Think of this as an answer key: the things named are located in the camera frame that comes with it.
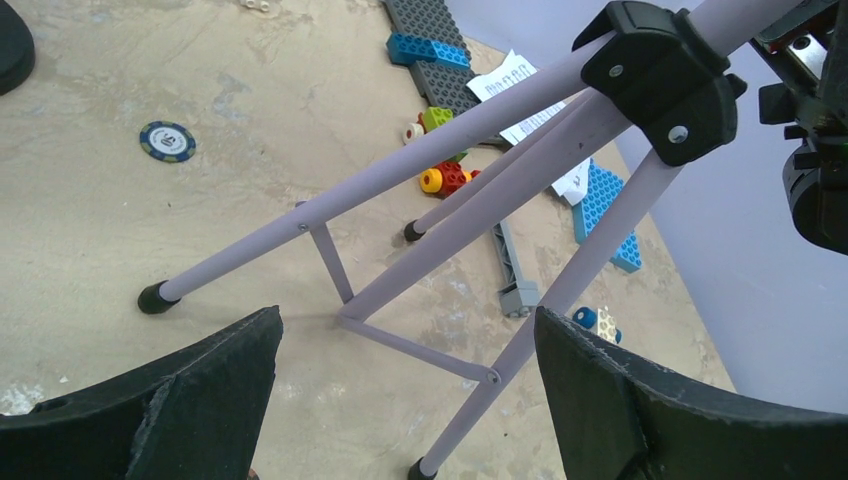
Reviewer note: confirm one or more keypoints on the green yellow lego brick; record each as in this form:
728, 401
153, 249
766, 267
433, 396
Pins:
427, 121

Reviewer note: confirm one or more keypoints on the red yellow lego piece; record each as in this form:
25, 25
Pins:
445, 178

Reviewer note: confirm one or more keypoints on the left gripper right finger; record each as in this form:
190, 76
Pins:
618, 415

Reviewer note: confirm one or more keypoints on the red and grey lego hammer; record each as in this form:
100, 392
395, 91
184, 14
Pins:
519, 296

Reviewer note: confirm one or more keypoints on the sheet music page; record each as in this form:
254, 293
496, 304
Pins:
514, 69
572, 187

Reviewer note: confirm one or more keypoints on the black microphone stand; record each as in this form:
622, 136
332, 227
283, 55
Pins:
18, 55

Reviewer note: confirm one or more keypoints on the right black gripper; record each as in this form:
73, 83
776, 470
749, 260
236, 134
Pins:
807, 50

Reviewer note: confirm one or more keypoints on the lavender tripod music stand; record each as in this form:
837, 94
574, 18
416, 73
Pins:
635, 64

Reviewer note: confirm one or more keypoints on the blue lego bricks on baseplate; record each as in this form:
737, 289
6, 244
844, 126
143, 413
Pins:
406, 50

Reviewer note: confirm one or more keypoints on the white blue lego car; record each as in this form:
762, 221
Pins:
599, 322

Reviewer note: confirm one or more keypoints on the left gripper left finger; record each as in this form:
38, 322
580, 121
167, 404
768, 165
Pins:
196, 413

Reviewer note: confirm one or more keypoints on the dark grey lego baseplate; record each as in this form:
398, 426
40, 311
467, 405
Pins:
441, 86

